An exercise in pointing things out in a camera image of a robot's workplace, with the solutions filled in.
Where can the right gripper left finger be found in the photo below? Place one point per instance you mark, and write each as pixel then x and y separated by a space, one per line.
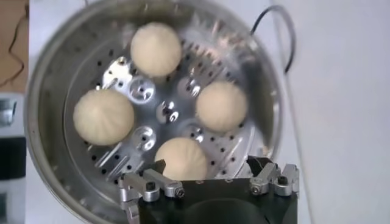
pixel 152 182

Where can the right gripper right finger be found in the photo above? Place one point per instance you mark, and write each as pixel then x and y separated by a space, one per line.
pixel 266 177

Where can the white steamed baozi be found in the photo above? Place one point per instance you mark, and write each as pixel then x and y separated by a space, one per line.
pixel 221 106
pixel 103 117
pixel 182 158
pixel 156 48

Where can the perforated steel steamer basket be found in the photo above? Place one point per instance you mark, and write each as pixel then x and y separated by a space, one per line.
pixel 55 76

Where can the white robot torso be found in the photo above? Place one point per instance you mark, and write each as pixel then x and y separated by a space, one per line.
pixel 12 158

